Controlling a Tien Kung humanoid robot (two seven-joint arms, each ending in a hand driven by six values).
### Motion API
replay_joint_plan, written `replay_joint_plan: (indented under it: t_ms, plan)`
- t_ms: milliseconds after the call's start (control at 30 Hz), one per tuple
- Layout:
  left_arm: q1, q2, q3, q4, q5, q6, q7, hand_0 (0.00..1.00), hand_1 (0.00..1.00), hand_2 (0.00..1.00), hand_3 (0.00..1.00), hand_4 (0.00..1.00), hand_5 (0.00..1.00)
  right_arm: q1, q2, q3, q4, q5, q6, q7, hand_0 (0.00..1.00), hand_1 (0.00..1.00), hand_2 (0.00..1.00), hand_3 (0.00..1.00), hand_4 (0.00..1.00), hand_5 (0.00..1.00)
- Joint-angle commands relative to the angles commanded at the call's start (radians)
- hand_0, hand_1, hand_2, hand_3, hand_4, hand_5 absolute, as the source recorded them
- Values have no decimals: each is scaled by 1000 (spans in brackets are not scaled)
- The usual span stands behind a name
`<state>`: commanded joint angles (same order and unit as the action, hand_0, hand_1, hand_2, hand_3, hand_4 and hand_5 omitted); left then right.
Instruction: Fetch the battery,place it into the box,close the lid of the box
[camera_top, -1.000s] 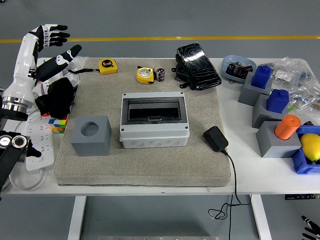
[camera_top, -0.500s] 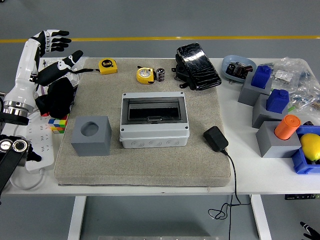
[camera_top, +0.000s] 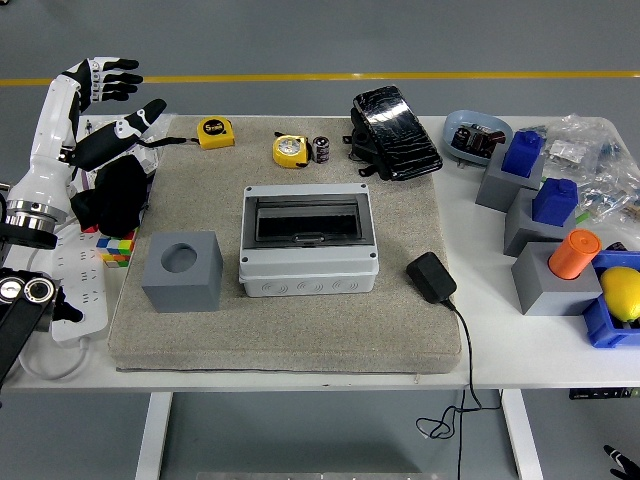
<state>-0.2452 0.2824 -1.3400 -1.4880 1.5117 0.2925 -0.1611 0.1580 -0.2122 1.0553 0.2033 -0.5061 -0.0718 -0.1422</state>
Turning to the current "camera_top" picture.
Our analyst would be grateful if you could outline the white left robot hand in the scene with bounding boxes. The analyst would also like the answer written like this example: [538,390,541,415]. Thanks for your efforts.
[7,56,169,224]

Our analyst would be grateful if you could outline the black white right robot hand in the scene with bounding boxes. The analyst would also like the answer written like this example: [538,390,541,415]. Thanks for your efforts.
[602,444,640,480]

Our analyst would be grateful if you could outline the smoky transparent box lid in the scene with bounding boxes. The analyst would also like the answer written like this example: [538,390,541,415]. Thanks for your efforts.
[254,196,360,246]

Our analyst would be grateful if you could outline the orange cylinder battery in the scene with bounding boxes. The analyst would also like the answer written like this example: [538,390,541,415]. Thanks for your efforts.
[548,229,603,280]

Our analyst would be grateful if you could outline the blue battery block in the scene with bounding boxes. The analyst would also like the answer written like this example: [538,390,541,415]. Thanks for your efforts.
[531,178,579,225]
[501,130,545,179]

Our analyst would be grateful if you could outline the black table control panel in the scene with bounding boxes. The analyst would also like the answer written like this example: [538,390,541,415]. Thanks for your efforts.
[568,387,640,401]

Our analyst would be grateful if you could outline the black cloth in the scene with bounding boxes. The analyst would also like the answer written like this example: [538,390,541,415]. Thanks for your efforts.
[68,153,154,237]

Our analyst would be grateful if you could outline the white table leg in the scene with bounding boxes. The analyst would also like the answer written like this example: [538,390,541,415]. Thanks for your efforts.
[501,389,544,480]
[134,392,174,480]

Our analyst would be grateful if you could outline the colourful puzzle cube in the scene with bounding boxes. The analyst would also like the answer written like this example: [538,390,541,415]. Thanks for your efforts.
[95,229,137,270]

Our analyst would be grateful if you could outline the white power strip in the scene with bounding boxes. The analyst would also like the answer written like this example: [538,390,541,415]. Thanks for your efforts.
[49,230,110,344]

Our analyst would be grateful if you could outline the blue plastic bin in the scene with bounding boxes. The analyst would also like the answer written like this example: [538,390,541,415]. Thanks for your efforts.
[581,249,640,349]

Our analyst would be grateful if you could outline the yellow lemon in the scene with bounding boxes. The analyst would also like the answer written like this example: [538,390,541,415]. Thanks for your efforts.
[599,266,640,322]

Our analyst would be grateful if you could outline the grey holder block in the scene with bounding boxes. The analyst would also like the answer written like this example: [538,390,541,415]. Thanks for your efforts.
[503,188,579,258]
[474,149,546,214]
[510,242,604,317]

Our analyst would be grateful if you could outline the grey block with round hole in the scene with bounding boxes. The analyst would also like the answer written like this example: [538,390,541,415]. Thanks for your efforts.
[141,230,224,315]

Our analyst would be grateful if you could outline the yellow tape measure round face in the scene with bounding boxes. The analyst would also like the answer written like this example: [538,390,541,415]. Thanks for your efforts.
[272,133,312,170]

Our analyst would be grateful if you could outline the black power adapter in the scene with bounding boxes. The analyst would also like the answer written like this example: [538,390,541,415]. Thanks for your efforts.
[405,251,458,304]

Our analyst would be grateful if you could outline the clear bag of small parts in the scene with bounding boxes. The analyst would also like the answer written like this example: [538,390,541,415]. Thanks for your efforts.
[549,113,640,224]

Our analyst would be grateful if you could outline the grey-brown mat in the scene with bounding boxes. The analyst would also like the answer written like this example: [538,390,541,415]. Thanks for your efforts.
[107,115,462,375]

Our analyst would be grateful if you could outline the clear bag of white parts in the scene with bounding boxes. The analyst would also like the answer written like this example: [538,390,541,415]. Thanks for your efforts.
[544,138,589,166]

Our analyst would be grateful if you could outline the black foot pedal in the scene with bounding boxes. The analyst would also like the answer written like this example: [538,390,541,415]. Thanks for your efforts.
[342,85,444,182]

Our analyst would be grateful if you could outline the dark electronic parts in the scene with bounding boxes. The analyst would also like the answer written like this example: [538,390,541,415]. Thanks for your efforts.
[451,123,506,160]

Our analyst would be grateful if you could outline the light blue bowl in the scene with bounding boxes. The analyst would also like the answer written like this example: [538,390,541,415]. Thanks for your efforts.
[443,109,514,168]

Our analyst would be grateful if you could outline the white rail module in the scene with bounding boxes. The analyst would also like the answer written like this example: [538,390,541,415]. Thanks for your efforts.
[127,144,161,174]

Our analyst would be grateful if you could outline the yellow tape measure with strap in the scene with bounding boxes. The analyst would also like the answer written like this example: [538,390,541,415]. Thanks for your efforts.
[135,117,236,150]

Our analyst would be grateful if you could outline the black adapter cord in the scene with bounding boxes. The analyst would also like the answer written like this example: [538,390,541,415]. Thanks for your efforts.
[415,297,503,441]

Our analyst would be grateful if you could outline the grey electrical enclosure box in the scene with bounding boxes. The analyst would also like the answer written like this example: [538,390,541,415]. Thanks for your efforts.
[237,183,380,299]

